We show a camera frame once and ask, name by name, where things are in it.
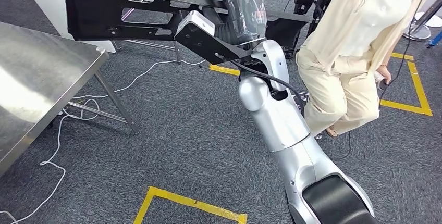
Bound person's hand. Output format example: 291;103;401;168
375;64;392;86

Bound black plastic license plate frame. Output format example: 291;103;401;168
63;0;310;52

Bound yellow floor tape square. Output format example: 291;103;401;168
133;186;248;224
208;52;433;117

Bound person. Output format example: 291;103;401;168
296;0;442;139

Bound metal round stand base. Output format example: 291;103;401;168
402;3;442;42

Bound white partition panel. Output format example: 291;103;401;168
15;0;116;53

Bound black floor cable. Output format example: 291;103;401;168
331;0;442;161

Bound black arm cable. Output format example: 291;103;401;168
214;52;308;116

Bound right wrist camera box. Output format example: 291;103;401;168
174;10;256;65

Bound white floor cable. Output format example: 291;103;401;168
0;58;208;224

